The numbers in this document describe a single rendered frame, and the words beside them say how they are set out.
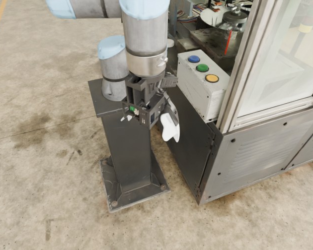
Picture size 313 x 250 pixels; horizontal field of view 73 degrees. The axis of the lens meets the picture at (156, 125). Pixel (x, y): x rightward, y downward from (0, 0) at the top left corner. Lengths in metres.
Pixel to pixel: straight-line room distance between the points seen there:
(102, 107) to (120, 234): 0.80
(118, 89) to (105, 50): 0.17
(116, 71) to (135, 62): 0.47
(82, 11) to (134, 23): 0.14
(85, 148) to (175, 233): 0.91
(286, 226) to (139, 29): 1.45
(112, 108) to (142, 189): 0.74
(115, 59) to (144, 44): 0.47
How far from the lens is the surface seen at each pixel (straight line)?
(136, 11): 0.35
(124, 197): 1.47
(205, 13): 1.22
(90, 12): 0.47
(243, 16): 1.20
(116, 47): 0.82
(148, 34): 0.36
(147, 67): 0.39
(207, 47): 1.12
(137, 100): 0.43
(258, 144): 1.08
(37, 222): 1.58
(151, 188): 1.48
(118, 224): 1.42
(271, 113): 0.91
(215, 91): 0.74
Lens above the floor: 1.33
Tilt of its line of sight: 47 degrees down
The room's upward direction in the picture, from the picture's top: straight up
